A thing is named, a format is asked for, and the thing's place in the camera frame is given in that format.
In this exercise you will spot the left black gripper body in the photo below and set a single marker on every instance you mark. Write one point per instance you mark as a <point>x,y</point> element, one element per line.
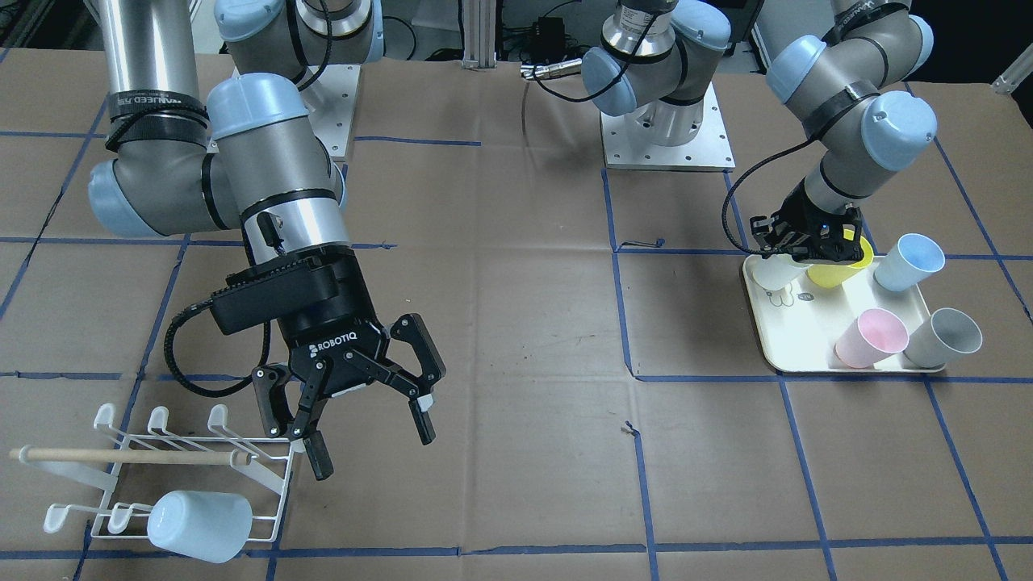
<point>800,203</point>

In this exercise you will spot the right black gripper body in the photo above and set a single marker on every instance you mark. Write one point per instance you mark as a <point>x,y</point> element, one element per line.
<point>339,319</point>

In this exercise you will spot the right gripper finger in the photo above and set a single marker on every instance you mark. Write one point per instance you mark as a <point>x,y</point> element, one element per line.
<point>319,456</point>
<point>419,408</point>

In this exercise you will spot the pale green plastic cup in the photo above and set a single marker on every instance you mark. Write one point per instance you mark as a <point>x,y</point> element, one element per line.
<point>777,271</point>

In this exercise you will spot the light blue plastic cup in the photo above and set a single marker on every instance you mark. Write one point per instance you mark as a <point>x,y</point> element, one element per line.
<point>207,525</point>

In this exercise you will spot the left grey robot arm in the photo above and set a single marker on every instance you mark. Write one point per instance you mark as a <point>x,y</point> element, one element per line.
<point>660,56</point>

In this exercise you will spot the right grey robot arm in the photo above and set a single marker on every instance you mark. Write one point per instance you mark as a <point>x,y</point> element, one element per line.
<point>246,157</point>

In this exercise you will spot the yellow plastic cup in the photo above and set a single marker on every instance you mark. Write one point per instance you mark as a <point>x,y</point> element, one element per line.
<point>831,276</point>

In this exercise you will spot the pink plastic cup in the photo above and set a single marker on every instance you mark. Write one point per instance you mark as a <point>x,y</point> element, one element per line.
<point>872,337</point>

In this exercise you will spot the grey plastic cup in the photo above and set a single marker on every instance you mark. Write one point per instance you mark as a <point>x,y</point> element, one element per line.
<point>948,335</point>

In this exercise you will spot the cream plastic tray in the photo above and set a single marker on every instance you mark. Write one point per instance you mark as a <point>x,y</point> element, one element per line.
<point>799,325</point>

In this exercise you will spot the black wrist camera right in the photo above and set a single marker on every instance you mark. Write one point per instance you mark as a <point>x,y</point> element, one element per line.
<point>271,290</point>

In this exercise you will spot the white wire cup rack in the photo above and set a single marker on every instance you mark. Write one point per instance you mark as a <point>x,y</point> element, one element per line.
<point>132,473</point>

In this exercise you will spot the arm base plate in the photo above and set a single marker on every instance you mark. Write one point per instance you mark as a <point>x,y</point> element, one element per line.
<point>332,101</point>
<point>662,136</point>

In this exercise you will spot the aluminium frame post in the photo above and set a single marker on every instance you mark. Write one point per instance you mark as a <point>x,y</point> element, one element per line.
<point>478,29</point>

